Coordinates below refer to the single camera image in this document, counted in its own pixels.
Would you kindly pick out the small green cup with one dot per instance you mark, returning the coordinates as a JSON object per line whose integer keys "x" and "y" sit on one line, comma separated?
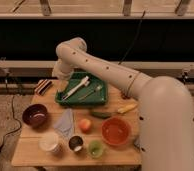
{"x": 95, "y": 149}

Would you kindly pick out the silver fork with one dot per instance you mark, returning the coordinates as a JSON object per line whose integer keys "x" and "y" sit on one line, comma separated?
{"x": 97, "y": 88}

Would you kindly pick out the green plastic tray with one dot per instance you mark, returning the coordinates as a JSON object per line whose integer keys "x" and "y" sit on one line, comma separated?
{"x": 97, "y": 98}

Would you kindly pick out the green cucumber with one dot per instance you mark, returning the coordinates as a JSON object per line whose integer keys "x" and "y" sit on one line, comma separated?
{"x": 102, "y": 115}

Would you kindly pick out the purple bowl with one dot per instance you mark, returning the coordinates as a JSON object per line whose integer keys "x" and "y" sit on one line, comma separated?
{"x": 35, "y": 115}

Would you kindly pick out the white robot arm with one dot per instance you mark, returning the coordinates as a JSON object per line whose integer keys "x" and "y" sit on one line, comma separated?
{"x": 166, "y": 106}

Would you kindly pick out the white dish brush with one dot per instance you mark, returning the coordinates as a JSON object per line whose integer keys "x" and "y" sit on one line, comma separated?
{"x": 83, "y": 82}

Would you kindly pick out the small metal cup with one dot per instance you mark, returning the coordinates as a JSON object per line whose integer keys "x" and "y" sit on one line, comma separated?
{"x": 75, "y": 143}

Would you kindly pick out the white cup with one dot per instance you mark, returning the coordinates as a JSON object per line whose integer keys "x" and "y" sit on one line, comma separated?
{"x": 49, "y": 142}

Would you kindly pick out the peach fruit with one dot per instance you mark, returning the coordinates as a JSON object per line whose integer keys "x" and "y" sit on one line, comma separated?
{"x": 85, "y": 125}

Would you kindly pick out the orange bowl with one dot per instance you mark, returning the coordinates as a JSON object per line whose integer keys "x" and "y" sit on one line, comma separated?
{"x": 115, "y": 131}

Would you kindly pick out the blue cloth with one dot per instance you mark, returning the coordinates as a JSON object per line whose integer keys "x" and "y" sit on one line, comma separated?
{"x": 65, "y": 124}

